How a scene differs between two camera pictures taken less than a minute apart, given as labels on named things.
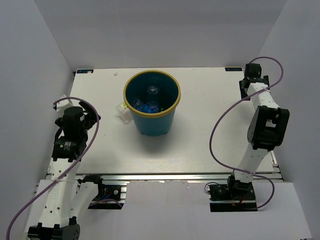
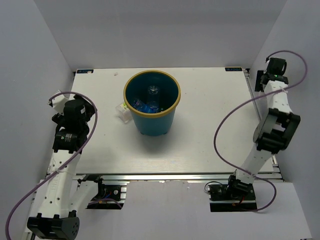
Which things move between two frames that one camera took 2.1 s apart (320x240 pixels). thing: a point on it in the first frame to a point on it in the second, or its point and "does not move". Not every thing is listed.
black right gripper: x=244 y=96 to x=258 y=86
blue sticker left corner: x=84 y=71 does not move
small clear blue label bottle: x=154 y=102 does not move
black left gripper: x=90 y=117 does not move
